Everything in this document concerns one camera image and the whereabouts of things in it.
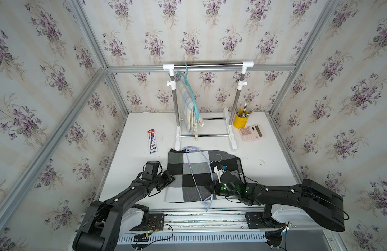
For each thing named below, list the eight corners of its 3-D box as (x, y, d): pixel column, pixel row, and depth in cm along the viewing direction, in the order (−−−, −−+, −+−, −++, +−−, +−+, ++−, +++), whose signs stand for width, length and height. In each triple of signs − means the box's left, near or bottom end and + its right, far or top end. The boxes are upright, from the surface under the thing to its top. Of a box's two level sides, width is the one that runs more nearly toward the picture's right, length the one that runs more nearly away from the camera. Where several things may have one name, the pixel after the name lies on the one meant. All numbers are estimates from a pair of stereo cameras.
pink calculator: (243, 141, 105) (245, 139, 103) (238, 130, 111) (239, 127, 109) (262, 138, 107) (264, 135, 105) (256, 127, 114) (257, 124, 111)
